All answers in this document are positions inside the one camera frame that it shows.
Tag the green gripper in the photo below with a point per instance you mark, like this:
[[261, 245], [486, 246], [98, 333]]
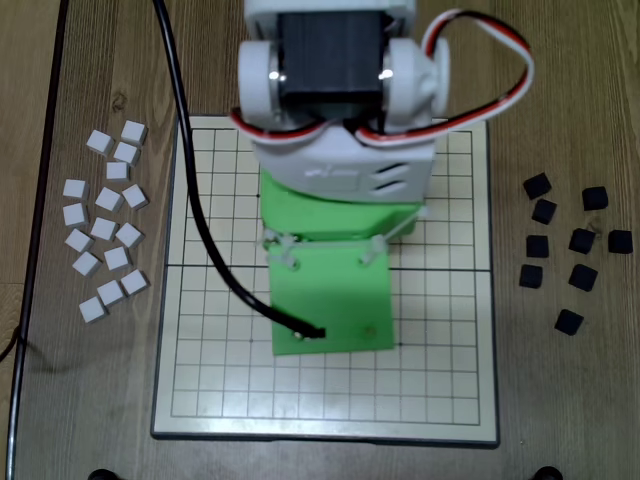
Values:
[[327, 216]]

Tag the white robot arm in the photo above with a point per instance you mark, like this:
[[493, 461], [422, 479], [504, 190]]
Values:
[[330, 50]]

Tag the black round stand foot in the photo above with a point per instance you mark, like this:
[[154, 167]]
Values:
[[104, 475], [547, 474]]

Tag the white folding go board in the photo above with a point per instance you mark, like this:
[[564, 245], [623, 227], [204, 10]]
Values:
[[325, 400]]

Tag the white zip tie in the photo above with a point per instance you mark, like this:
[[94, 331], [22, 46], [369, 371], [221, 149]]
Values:
[[286, 260], [376, 246]]

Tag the green camera mount box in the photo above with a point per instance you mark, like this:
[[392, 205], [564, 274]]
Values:
[[330, 295]]

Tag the white cube stone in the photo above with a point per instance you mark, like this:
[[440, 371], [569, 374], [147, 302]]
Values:
[[118, 171], [117, 258], [79, 240], [75, 189], [135, 282], [109, 198], [135, 196], [126, 152], [100, 142], [86, 263], [129, 234], [75, 214], [93, 309], [103, 228], [110, 292], [134, 132]]

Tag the black cube stone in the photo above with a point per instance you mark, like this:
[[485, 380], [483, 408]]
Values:
[[531, 276], [537, 246], [569, 321], [595, 198], [620, 241], [537, 185], [582, 240], [544, 211], [583, 277]]

